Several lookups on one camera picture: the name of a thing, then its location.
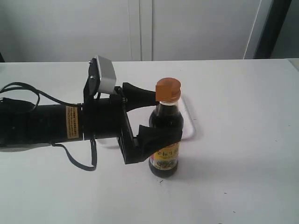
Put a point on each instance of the white rectangular plastic tray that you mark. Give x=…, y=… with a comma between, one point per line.
x=141, y=117

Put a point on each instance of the dark soy sauce bottle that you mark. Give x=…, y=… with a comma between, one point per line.
x=164, y=162

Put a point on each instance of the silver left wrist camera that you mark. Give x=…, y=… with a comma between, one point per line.
x=101, y=76

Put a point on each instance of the dark door frame post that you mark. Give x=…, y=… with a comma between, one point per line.
x=272, y=27

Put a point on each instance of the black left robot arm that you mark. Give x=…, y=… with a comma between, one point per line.
x=25, y=125

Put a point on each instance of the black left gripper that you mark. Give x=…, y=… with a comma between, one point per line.
x=107, y=118

